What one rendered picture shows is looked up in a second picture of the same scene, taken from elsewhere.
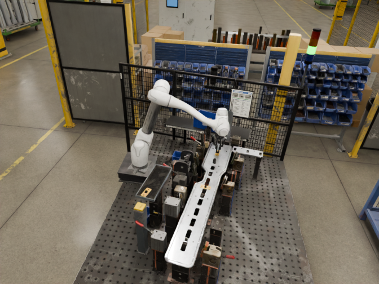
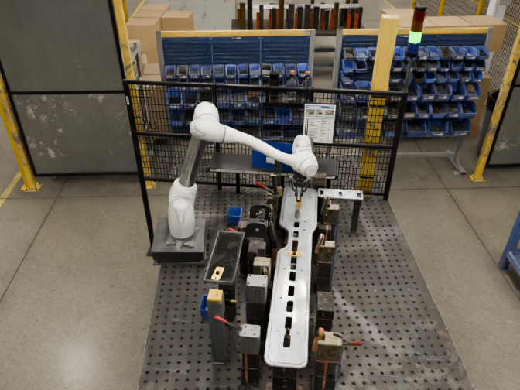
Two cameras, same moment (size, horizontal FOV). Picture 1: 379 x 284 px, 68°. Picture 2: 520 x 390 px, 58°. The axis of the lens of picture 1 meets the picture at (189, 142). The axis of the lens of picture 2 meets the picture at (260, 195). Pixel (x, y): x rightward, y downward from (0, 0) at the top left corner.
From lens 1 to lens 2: 42 cm
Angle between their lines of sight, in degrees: 7
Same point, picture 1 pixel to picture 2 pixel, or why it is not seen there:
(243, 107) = (324, 129)
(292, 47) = (388, 34)
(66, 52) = (16, 68)
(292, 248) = (425, 320)
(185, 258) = (293, 357)
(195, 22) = not seen: outside the picture
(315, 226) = (443, 288)
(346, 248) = (488, 313)
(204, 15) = not seen: outside the picture
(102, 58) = (80, 71)
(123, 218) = (178, 319)
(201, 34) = (217, 11)
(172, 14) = not seen: outside the picture
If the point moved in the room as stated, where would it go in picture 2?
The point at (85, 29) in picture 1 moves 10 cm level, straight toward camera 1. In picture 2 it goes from (46, 28) to (48, 30)
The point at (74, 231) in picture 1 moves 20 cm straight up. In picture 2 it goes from (87, 354) to (81, 335)
